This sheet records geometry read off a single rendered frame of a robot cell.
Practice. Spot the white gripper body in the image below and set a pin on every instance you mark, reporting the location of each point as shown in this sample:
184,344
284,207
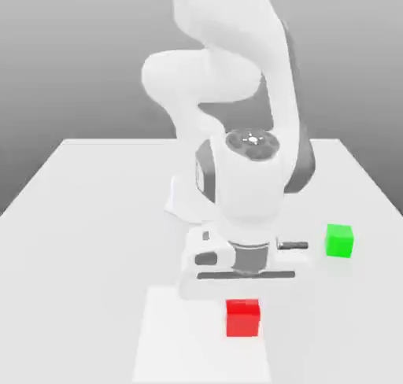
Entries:
245,283

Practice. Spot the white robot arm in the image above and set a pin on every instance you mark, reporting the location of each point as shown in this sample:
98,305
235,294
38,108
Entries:
248,185

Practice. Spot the small red cube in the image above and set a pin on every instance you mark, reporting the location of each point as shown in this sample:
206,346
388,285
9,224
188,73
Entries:
242,319

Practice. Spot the small green cube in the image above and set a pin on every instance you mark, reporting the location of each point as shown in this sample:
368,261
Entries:
339,240

